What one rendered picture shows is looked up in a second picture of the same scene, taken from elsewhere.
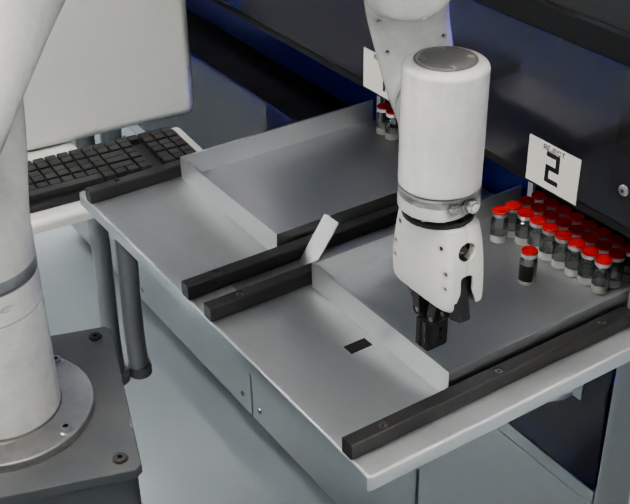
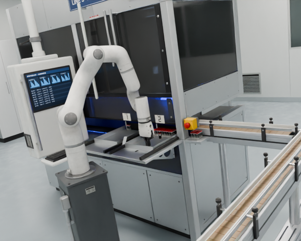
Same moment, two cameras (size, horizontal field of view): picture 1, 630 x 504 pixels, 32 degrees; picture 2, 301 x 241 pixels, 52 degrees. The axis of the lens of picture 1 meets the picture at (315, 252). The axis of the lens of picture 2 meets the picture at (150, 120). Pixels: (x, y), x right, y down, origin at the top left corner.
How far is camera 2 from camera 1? 0.97 m
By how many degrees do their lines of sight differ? 22
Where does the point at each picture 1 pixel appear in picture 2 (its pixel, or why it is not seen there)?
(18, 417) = (85, 168)
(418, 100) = (138, 103)
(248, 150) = (105, 136)
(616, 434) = (182, 160)
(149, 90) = not seen: hidden behind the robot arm
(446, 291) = (149, 133)
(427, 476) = (152, 193)
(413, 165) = (139, 113)
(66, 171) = not seen: hidden behind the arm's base
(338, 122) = (119, 130)
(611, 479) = (184, 169)
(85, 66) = not seen: hidden behind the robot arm
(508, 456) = (166, 178)
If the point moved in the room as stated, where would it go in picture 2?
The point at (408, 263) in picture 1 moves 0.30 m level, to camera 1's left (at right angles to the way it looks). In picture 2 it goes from (142, 132) to (96, 142)
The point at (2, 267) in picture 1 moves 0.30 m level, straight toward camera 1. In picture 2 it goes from (80, 139) to (103, 150)
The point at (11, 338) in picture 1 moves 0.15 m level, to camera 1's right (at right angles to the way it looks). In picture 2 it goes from (82, 153) to (107, 147)
